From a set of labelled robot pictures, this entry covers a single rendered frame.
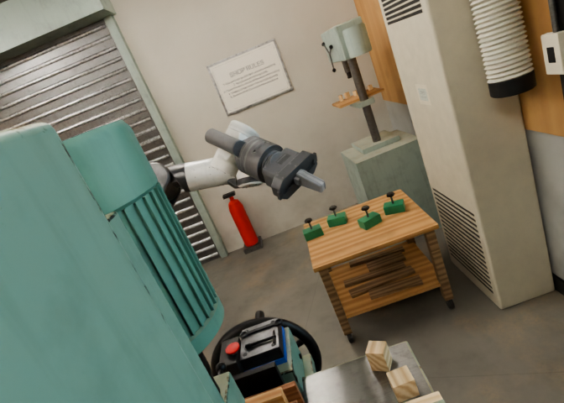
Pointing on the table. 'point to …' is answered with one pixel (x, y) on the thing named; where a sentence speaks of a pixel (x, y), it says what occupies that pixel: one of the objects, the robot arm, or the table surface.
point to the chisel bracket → (228, 389)
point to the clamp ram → (258, 379)
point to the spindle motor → (148, 223)
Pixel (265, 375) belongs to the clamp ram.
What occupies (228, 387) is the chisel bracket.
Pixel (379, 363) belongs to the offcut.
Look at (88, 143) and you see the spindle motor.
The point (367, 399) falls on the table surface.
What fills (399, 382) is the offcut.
